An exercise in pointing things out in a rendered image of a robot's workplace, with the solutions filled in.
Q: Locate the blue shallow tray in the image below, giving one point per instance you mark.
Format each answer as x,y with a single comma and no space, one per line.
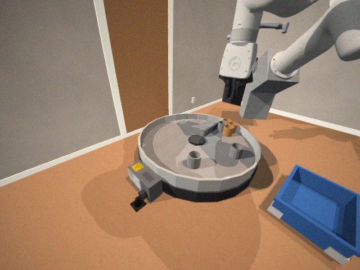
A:
323,211

